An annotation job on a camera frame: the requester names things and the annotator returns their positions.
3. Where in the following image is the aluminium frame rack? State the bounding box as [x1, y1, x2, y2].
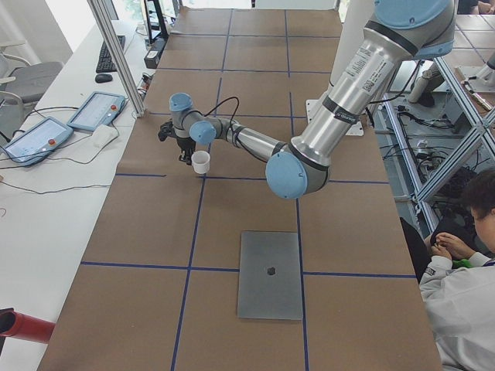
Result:
[374, 59, 494, 233]

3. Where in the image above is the blue teach pendant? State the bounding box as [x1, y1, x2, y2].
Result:
[2, 117, 73, 166]
[67, 91, 126, 131]

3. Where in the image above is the aluminium frame post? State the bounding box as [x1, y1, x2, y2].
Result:
[87, 0, 145, 117]

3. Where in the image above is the red cylinder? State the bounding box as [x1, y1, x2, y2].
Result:
[1, 308, 56, 344]

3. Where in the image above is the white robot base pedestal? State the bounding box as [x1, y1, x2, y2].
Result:
[302, 0, 375, 135]

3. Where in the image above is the black power box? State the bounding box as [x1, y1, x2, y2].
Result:
[144, 38, 166, 70]

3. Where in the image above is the near blue teach pendant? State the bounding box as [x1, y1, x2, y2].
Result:
[2, 117, 73, 166]

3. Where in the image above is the white plastic cup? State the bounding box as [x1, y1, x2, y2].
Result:
[191, 151, 210, 175]

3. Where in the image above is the seated person white coat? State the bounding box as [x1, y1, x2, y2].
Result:
[418, 166, 495, 371]

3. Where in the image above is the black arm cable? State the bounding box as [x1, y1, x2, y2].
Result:
[202, 96, 239, 128]

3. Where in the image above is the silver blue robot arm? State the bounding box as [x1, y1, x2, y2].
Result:
[158, 1, 457, 199]

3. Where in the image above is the far blue teach pendant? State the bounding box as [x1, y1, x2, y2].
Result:
[67, 91, 126, 131]

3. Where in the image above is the black computer mouse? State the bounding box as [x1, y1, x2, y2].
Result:
[94, 73, 113, 83]

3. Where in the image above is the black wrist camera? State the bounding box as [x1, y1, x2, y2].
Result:
[158, 121, 176, 142]

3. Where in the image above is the white folded cloth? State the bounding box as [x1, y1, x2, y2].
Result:
[90, 125, 118, 148]

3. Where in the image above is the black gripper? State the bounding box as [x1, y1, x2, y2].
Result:
[176, 137, 196, 165]

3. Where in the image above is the silver closed laptop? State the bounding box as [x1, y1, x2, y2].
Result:
[237, 231, 302, 320]

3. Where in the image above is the black keyboard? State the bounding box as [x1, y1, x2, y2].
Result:
[95, 42, 117, 73]

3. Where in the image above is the grey office chair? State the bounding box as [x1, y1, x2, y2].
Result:
[1, 40, 63, 108]

